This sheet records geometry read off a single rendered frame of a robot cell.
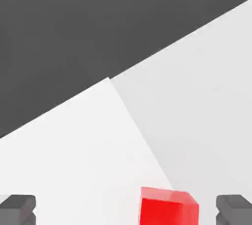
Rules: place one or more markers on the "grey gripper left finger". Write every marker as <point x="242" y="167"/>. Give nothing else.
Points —
<point x="16" y="210"/>

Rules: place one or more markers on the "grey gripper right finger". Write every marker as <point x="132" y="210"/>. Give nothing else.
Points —
<point x="234" y="211"/>

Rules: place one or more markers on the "small red cube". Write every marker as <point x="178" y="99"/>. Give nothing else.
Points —
<point x="167" y="209"/>

